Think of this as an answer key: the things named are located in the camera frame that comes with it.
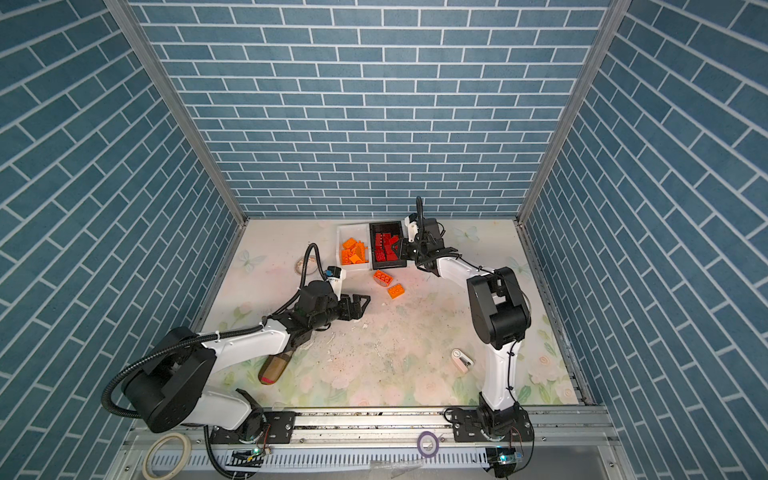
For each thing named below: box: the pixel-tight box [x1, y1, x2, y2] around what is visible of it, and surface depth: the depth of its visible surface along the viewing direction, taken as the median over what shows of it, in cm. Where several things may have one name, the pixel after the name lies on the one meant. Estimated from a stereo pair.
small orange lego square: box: [388, 283, 405, 299], surface depth 101 cm
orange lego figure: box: [355, 240, 369, 263], surface depth 111 cm
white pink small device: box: [451, 348, 475, 373], surface depth 86 cm
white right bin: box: [400, 212, 419, 242], surface depth 93 cm
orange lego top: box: [373, 270, 394, 287], surface depth 103 cm
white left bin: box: [336, 223, 372, 271], surface depth 110 cm
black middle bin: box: [369, 220, 407, 270], surface depth 106 cm
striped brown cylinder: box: [258, 350, 294, 385], surface depth 82 cm
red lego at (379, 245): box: [375, 233, 386, 256], surface depth 112 cm
